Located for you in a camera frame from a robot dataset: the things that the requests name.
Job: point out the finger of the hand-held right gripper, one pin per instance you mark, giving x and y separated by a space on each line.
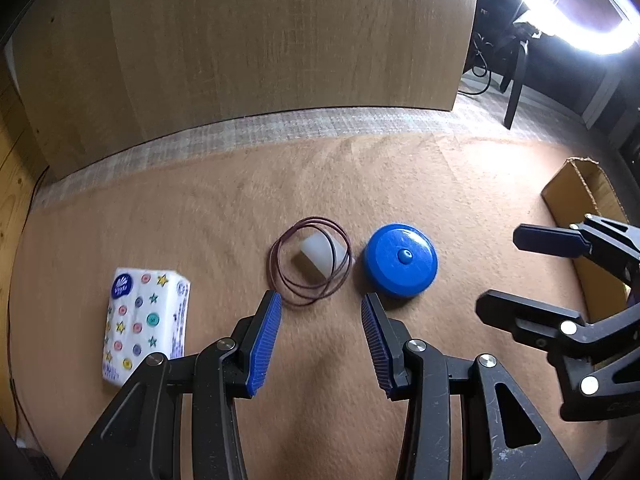
520 320
547 239

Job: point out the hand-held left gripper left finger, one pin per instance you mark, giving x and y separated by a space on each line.
265 345

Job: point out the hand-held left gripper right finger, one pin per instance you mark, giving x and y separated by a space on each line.
375 345

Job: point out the cardboard box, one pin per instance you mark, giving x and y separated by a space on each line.
565 195

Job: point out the brown rubber band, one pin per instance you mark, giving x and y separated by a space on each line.
274 270

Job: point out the blue round tape measure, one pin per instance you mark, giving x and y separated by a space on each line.
400 265

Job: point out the white translucent eraser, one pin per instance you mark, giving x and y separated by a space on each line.
317 255

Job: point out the patterned tissue pack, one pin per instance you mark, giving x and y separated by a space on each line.
145 320

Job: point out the black tripod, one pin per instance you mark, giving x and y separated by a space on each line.
515 95

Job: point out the plaid cloth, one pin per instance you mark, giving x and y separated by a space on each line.
200 135

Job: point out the pine wood panel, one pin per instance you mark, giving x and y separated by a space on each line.
12 185

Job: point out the large light wood board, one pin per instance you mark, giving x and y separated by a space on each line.
250 35

